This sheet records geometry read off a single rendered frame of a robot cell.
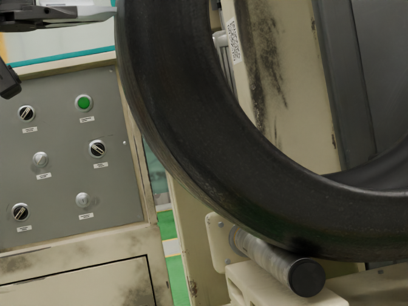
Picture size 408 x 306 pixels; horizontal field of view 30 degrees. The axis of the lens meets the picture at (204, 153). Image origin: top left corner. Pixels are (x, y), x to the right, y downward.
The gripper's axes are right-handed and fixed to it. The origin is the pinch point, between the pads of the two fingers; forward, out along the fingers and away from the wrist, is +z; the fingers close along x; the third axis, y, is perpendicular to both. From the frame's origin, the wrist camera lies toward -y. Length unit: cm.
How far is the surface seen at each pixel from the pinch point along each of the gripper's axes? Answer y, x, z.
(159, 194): -100, 923, 78
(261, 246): -30.9, 7.9, 18.8
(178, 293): -119, 390, 44
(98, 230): -34, 69, -3
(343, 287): -40, 20, 34
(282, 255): -30.5, -2.2, 19.2
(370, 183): -24.1, 15.9, 37.8
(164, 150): -16.4, -6.5, 5.2
